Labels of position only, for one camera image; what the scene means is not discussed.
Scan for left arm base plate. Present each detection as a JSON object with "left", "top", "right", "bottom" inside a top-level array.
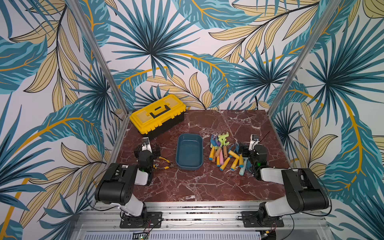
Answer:
[{"left": 120, "top": 211, "right": 164, "bottom": 229}]

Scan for green rake yellow handle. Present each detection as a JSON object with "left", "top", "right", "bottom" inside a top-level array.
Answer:
[{"left": 220, "top": 148, "right": 233, "bottom": 171}]

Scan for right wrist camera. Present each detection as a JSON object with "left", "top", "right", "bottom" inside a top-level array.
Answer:
[{"left": 249, "top": 135, "right": 260, "bottom": 151}]

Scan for teal fork white handle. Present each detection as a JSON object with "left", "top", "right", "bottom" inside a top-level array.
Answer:
[{"left": 239, "top": 158, "right": 248, "bottom": 176}]

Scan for yellow black toolbox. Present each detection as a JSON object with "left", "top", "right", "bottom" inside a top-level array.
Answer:
[{"left": 130, "top": 94, "right": 187, "bottom": 140}]

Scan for teal fork yellow handle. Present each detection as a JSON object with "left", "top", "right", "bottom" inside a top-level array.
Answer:
[{"left": 229, "top": 143, "right": 244, "bottom": 171}]

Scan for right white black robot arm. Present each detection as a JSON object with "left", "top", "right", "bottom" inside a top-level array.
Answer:
[{"left": 239, "top": 144, "right": 332, "bottom": 222}]

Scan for teal plastic storage box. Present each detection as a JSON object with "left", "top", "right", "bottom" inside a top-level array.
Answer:
[{"left": 176, "top": 133, "right": 204, "bottom": 171}]

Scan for green rake wooden handle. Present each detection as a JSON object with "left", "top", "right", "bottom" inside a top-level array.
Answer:
[{"left": 217, "top": 132, "right": 230, "bottom": 158}]

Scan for yellow handled pliers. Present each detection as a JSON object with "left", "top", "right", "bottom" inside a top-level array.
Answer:
[{"left": 153, "top": 157, "right": 176, "bottom": 171}]

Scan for purple rake pink handle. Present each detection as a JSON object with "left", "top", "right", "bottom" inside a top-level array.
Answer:
[{"left": 219, "top": 147, "right": 224, "bottom": 165}]

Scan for aluminium rail frame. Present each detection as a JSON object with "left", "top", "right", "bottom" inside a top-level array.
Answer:
[{"left": 70, "top": 201, "right": 334, "bottom": 240}]

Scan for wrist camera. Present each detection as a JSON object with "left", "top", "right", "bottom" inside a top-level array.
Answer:
[
  {"left": 141, "top": 137, "right": 152, "bottom": 152},
  {"left": 249, "top": 135, "right": 260, "bottom": 151}
]

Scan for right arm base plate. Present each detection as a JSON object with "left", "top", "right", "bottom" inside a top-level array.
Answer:
[{"left": 237, "top": 211, "right": 284, "bottom": 229}]

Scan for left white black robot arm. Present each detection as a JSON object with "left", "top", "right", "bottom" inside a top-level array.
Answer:
[{"left": 95, "top": 144, "right": 161, "bottom": 219}]

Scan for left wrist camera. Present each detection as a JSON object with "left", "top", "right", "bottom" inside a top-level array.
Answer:
[{"left": 141, "top": 137, "right": 152, "bottom": 152}]

